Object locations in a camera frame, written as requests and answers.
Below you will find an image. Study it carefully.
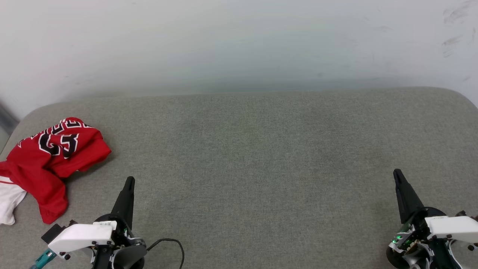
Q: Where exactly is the teal cable connector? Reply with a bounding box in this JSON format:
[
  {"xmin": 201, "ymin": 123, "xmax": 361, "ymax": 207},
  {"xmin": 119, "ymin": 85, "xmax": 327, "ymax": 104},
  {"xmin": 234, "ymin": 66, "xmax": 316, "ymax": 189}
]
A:
[{"xmin": 30, "ymin": 248, "xmax": 57, "ymax": 269}]

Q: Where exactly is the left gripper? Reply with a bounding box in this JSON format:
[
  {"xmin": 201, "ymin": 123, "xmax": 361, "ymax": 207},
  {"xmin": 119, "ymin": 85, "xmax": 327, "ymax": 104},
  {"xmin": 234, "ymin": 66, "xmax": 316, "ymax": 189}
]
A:
[{"xmin": 91, "ymin": 176, "xmax": 147, "ymax": 269}]

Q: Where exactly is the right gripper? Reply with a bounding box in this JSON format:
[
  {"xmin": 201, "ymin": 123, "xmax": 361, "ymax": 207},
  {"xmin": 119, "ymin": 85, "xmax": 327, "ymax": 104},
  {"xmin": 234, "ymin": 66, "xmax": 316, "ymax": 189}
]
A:
[{"xmin": 387, "ymin": 169, "xmax": 460, "ymax": 269}]

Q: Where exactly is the red jersey with white sleeves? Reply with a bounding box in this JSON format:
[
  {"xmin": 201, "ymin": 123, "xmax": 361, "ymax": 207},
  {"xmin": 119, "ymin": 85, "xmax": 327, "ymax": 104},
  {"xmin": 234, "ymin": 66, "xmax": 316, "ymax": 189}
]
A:
[{"xmin": 0, "ymin": 117, "xmax": 112, "ymax": 225}]

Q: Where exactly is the grey fabric sofa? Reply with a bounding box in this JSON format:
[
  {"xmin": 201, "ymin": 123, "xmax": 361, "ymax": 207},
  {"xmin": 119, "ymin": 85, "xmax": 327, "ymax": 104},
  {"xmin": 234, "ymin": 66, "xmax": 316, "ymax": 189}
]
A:
[{"xmin": 0, "ymin": 87, "xmax": 478, "ymax": 269}]

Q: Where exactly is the thin black cable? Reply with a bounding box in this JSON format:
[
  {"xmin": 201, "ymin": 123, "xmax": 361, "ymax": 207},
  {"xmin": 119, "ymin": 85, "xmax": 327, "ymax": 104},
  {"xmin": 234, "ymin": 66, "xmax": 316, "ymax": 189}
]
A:
[{"xmin": 146, "ymin": 238, "xmax": 185, "ymax": 269}]

